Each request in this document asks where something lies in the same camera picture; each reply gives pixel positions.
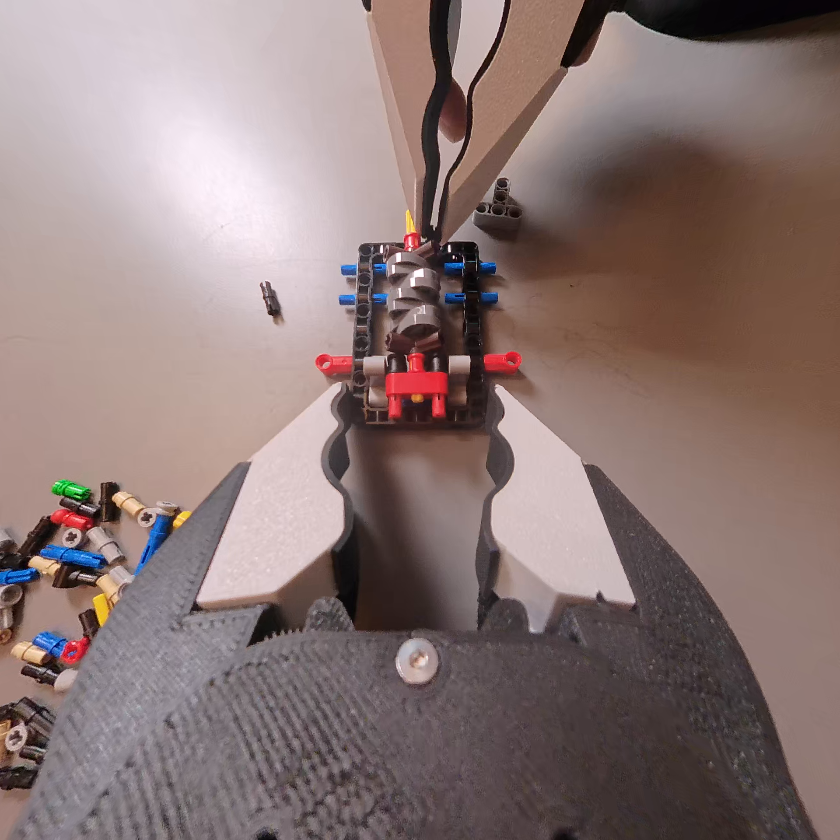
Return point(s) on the grey T-shaped lego beam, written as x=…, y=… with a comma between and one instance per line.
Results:
x=497, y=211

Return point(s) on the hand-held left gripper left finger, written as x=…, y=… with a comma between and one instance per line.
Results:
x=275, y=525

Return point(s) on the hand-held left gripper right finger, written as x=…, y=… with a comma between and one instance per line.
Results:
x=558, y=525

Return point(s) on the person's right hand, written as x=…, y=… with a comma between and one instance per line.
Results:
x=454, y=115

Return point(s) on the black lego chassis frame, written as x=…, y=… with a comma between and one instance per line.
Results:
x=420, y=341

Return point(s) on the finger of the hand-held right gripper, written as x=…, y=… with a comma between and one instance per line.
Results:
x=400, y=79
x=525, y=79

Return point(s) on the pile of small lego connectors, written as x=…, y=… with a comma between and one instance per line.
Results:
x=79, y=551

